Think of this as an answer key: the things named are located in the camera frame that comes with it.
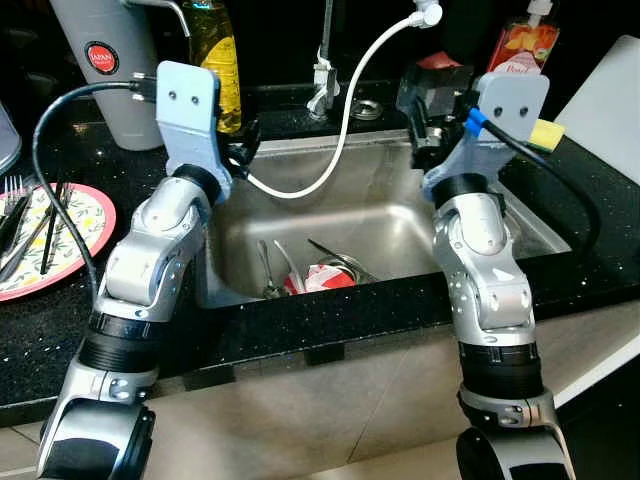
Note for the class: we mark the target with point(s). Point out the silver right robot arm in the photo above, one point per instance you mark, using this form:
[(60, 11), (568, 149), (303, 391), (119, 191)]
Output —
[(485, 270)]

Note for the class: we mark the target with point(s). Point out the dark grey plastic holder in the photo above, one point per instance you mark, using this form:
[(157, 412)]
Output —
[(430, 88)]

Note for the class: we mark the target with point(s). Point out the small red plastic item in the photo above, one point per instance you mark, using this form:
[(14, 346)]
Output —
[(437, 61)]

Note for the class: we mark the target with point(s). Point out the yellow liquid plastic bottle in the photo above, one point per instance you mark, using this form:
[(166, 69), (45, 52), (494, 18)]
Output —
[(218, 60)]

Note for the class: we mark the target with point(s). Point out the stainless steel sink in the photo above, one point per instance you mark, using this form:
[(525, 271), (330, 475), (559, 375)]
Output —
[(380, 215)]

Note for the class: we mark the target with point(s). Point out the chrome faucet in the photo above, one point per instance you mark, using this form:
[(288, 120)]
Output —
[(322, 80)]

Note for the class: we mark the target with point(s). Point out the yellow sponge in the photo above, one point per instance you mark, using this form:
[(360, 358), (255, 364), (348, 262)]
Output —
[(548, 135)]

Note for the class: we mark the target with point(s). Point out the white spoon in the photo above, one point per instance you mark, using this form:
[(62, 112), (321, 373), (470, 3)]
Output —
[(290, 265)]

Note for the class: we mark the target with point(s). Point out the metal spoon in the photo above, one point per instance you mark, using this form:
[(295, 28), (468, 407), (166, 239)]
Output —
[(268, 275)]

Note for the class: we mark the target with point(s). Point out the peach dish soap bottle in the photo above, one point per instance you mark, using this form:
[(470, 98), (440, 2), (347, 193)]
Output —
[(525, 45)]

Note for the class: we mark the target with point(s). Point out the dark slim utensil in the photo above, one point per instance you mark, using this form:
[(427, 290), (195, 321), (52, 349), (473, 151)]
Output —
[(330, 250)]

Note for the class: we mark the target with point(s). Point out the chrome filter spout tube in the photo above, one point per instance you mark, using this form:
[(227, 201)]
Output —
[(183, 20)]

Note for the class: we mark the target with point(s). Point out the grey water filter canister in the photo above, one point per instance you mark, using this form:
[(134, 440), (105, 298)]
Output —
[(110, 100)]

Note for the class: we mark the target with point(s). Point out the white board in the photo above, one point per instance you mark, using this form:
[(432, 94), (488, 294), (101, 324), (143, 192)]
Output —
[(605, 100)]

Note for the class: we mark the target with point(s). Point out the floral plate red rim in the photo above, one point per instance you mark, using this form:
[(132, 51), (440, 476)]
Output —
[(85, 230)]

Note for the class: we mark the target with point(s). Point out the black chopstick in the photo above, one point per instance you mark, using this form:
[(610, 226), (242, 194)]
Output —
[(25, 250), (55, 230)]

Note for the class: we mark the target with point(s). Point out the silver fork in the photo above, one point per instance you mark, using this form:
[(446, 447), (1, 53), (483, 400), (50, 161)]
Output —
[(10, 195)]

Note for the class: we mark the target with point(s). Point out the dark cabinet door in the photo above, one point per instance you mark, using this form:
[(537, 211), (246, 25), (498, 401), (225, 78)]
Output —
[(600, 420)]

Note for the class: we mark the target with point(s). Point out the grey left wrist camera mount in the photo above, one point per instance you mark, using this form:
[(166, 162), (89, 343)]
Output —
[(190, 120)]

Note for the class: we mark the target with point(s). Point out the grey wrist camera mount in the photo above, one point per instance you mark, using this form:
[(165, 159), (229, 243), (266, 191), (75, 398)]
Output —
[(515, 100), (190, 120)]

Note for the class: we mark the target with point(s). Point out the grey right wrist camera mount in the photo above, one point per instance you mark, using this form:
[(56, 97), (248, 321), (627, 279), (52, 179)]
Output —
[(515, 100)]

